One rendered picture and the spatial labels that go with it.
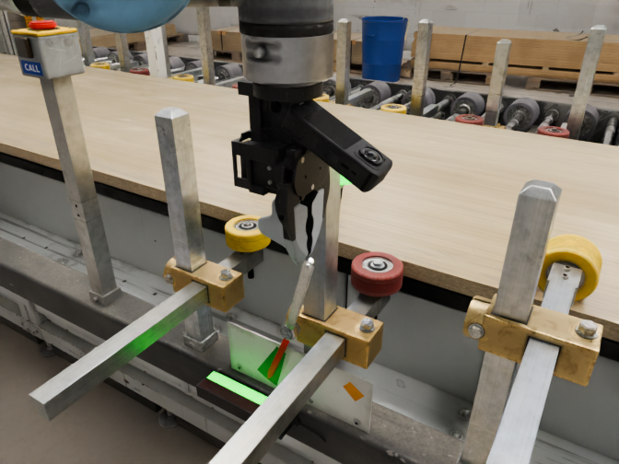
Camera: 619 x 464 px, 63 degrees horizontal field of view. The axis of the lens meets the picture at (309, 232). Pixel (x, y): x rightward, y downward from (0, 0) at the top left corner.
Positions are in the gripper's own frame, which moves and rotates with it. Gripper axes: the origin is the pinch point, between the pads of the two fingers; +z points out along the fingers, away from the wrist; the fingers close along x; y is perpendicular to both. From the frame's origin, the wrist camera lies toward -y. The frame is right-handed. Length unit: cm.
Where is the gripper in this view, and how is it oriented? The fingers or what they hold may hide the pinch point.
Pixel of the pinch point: (306, 256)
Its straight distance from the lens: 59.6
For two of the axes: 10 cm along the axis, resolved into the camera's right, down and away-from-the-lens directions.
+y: -8.5, -2.5, 4.6
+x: -5.2, 4.1, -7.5
